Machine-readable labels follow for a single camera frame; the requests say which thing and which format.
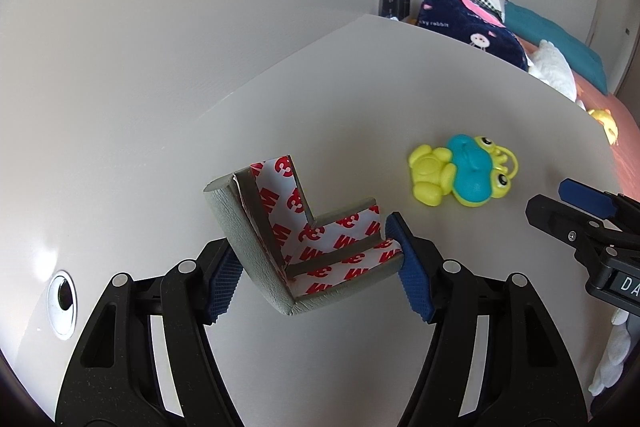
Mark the navy printed blanket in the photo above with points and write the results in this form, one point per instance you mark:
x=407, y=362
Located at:
x=465, y=32

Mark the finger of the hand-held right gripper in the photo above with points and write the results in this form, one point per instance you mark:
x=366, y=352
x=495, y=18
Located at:
x=555, y=219
x=585, y=197

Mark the pink cloth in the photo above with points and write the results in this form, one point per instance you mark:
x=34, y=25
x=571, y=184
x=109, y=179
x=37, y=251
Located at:
x=480, y=12

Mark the yellow chick plush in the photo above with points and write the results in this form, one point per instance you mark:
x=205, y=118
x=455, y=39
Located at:
x=606, y=124

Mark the white goose plush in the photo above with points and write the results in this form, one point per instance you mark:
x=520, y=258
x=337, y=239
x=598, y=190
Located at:
x=555, y=69

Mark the grey desk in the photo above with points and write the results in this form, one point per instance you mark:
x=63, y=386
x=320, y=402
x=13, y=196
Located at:
x=350, y=107

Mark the white hanging plush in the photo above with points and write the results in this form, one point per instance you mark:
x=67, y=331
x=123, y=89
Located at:
x=612, y=357

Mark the grey foam corner guard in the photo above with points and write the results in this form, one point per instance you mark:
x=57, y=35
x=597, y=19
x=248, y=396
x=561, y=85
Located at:
x=280, y=232

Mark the bed with pink sheet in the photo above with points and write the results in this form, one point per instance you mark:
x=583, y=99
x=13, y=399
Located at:
x=625, y=157

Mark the yellow and teal frog toy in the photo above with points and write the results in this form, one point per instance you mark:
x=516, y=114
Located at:
x=465, y=169

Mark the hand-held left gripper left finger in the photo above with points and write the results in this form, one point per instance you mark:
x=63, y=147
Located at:
x=225, y=277

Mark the teal pillow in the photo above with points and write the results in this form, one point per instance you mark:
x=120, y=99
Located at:
x=555, y=37

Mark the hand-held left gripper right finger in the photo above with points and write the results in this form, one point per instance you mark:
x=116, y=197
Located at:
x=412, y=272

